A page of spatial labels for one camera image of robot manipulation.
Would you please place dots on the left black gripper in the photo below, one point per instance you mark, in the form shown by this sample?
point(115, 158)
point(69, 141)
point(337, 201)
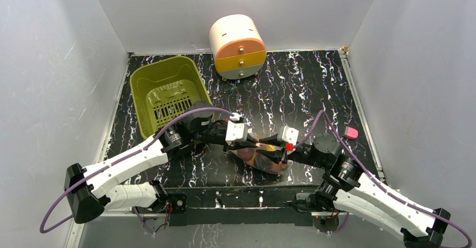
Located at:
point(250, 139)

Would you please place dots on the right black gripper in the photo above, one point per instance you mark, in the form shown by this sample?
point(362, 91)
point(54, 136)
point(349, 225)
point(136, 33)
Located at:
point(283, 153)

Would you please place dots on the dark red toy fruit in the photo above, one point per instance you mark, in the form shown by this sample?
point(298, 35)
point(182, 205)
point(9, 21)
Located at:
point(246, 154)

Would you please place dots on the clear zip bag orange zipper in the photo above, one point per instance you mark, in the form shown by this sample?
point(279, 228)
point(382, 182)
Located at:
point(264, 161)

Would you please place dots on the peach toy fruit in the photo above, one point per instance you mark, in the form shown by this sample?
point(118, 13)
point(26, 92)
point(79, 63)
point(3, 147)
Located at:
point(277, 168)

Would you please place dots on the olive green plastic basket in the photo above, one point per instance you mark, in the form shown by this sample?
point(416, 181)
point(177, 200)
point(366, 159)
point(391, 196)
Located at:
point(163, 90)

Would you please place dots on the yellow toy banana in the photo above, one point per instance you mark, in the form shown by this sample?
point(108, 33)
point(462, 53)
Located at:
point(254, 161)

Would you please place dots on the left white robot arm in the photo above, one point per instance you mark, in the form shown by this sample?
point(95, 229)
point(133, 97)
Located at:
point(100, 187)

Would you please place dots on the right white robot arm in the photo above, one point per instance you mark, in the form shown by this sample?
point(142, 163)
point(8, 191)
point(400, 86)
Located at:
point(347, 188)

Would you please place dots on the pink small object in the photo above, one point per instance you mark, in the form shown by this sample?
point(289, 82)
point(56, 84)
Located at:
point(351, 133)

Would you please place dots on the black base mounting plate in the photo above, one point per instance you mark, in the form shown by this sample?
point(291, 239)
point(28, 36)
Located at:
point(245, 205)

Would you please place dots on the white cylindrical drawer cabinet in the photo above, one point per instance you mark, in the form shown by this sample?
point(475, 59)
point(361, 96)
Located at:
point(237, 47)

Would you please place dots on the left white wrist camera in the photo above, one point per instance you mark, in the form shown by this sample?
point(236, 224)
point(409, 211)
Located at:
point(237, 130)

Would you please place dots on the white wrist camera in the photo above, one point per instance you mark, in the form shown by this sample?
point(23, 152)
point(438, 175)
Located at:
point(287, 138)
point(237, 130)

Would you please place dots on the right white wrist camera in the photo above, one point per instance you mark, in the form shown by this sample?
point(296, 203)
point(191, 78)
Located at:
point(287, 138)

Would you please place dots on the aluminium frame rail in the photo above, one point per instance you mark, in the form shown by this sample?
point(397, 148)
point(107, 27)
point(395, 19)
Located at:
point(330, 229)

